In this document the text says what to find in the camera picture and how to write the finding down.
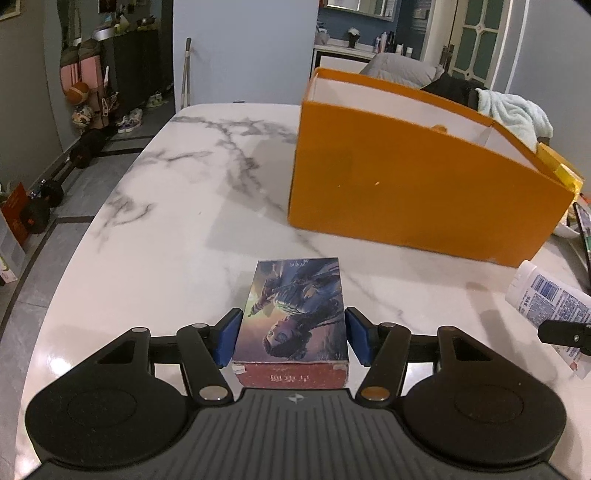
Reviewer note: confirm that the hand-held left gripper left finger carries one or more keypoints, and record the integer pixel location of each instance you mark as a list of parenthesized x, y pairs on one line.
[(228, 339)]

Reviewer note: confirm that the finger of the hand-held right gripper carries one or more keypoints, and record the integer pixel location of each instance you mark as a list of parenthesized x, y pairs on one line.
[(565, 334)]

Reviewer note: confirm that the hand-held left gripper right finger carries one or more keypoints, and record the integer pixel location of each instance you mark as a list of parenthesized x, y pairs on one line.
[(359, 339)]

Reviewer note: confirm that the white tube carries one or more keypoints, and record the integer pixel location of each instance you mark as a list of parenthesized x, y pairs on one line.
[(549, 295)]

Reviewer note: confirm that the illustrated card box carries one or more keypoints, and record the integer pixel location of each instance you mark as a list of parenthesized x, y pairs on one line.
[(293, 318)]

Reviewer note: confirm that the orange cardboard box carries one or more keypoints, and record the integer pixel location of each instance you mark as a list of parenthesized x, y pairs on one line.
[(415, 184)]

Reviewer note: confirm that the yellow round bowl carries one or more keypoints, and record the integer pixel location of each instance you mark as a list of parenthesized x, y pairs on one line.
[(561, 168)]

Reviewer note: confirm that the light blue fleece blanket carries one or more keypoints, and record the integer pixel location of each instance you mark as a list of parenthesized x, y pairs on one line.
[(512, 113)]

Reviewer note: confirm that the black dumbbell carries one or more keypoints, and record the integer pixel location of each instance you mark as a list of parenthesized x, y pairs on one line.
[(87, 147), (41, 205)]

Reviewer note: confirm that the pair of sneakers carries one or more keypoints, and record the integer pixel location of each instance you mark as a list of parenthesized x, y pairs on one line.
[(129, 121)]

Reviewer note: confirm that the red flat box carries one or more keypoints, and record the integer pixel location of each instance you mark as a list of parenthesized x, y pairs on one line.
[(16, 217)]

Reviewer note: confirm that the pair of light shoes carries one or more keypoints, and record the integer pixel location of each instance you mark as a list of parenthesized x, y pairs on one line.
[(155, 100)]

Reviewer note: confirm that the black jacket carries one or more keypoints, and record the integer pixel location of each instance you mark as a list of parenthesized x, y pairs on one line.
[(450, 90)]

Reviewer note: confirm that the patterned ball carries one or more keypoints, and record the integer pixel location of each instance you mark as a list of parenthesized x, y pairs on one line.
[(83, 116)]

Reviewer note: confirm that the grey padded jacket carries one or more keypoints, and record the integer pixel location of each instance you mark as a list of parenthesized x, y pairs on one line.
[(399, 69)]

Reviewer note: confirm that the white cabinet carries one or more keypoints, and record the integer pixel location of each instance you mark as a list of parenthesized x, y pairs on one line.
[(341, 57)]

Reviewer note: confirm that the black shoe cabinet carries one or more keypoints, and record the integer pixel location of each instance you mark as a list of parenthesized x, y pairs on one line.
[(138, 64)]

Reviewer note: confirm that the basketball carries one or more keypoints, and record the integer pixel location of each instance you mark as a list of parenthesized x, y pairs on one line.
[(77, 92)]

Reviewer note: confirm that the row of toiletry bottles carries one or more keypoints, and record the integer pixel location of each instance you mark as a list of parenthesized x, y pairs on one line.
[(388, 42)]

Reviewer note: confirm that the potted plant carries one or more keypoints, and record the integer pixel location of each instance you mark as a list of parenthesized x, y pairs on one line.
[(354, 38)]

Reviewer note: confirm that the pink bag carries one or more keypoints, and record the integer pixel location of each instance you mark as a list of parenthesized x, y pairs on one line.
[(81, 67)]

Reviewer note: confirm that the glass panel door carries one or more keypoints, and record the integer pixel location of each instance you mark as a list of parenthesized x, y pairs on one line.
[(466, 37)]

